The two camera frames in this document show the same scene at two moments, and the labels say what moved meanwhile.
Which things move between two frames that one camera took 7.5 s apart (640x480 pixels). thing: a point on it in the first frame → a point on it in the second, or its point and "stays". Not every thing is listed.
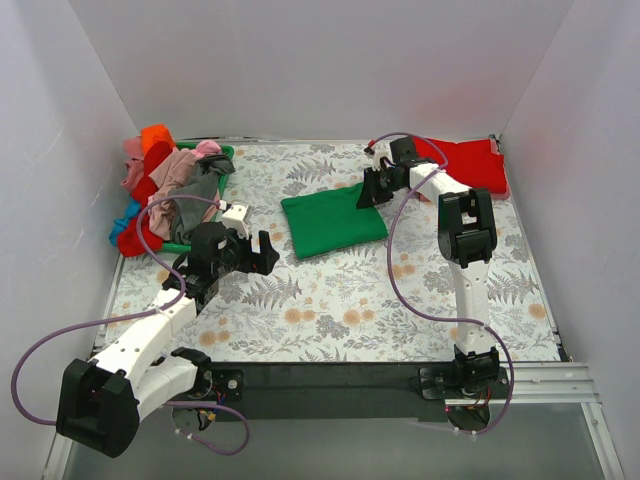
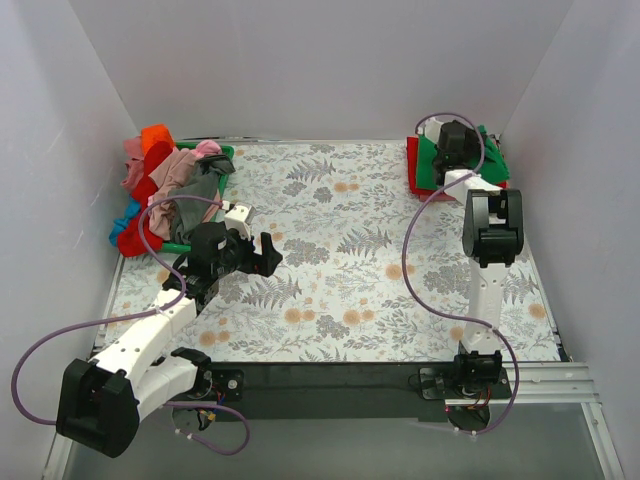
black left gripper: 254,255 stays
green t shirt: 330,220 → 494,168
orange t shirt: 154,133 stays
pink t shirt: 170,173 stays
